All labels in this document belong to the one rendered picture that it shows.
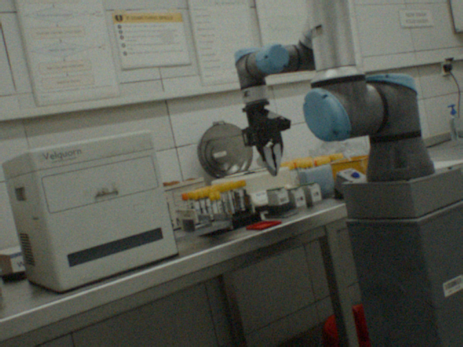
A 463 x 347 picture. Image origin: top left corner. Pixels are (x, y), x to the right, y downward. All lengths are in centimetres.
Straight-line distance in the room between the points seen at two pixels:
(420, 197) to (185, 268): 53
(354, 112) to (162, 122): 100
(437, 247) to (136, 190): 66
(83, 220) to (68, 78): 80
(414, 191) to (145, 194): 58
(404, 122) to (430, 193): 16
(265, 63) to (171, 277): 58
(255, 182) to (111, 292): 75
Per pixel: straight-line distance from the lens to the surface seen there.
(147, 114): 194
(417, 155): 120
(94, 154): 116
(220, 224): 130
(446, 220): 122
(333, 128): 110
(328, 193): 169
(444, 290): 121
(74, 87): 185
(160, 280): 117
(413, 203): 115
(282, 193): 148
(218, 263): 125
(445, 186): 124
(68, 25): 189
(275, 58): 137
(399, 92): 120
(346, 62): 113
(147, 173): 120
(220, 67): 214
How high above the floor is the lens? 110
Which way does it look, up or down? 3 degrees down
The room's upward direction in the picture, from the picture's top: 12 degrees counter-clockwise
